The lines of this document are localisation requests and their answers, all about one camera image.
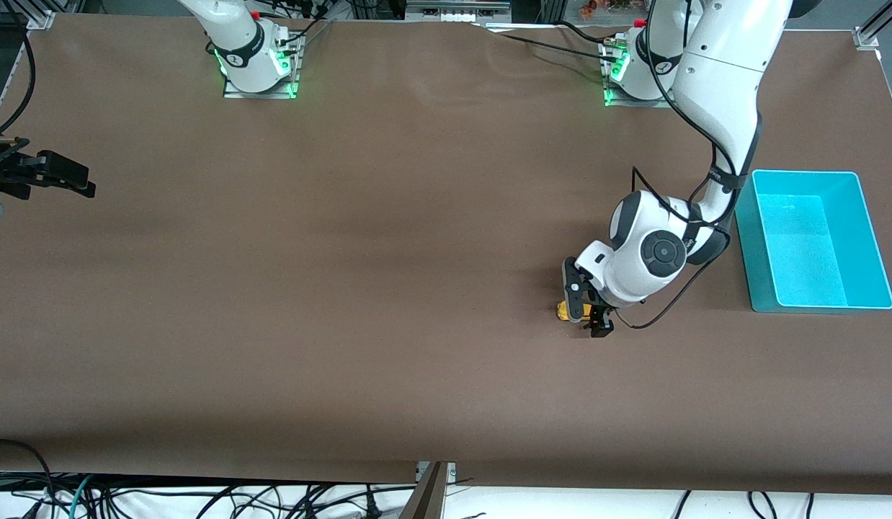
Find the turquoise plastic bin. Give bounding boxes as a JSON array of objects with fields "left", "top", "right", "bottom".
[{"left": 734, "top": 169, "right": 892, "bottom": 314}]

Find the brown table cover sheet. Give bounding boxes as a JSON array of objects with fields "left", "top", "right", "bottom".
[{"left": 0, "top": 13, "right": 892, "bottom": 495}]

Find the white power strip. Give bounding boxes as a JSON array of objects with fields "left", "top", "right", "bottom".
[{"left": 406, "top": 0, "right": 512, "bottom": 24}]

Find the aluminium frame profile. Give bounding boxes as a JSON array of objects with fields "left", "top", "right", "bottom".
[
  {"left": 6, "top": 0, "right": 58, "bottom": 31},
  {"left": 853, "top": 0, "right": 892, "bottom": 51},
  {"left": 0, "top": 43, "right": 25, "bottom": 134}
]

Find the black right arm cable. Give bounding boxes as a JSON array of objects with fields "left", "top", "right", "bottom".
[{"left": 0, "top": 0, "right": 37, "bottom": 135}]

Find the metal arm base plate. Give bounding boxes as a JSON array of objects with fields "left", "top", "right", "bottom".
[
  {"left": 603, "top": 40, "right": 679, "bottom": 109},
  {"left": 223, "top": 32, "right": 300, "bottom": 99}
]

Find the metal corner bracket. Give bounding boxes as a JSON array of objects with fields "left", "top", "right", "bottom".
[{"left": 416, "top": 461, "right": 458, "bottom": 485}]

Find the thin black cable on cover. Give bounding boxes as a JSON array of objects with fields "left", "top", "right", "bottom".
[{"left": 475, "top": 25, "right": 620, "bottom": 66}]

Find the grey frame post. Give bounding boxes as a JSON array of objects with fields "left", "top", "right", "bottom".
[{"left": 399, "top": 461, "right": 450, "bottom": 519}]

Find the thick black cable on cover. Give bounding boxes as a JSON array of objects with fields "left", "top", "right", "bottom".
[{"left": 556, "top": 20, "right": 609, "bottom": 45}]

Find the black looped floor cable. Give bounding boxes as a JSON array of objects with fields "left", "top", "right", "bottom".
[{"left": 0, "top": 438, "right": 58, "bottom": 519}]

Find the teal floor cable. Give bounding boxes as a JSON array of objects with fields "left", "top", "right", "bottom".
[{"left": 68, "top": 474, "right": 95, "bottom": 519}]

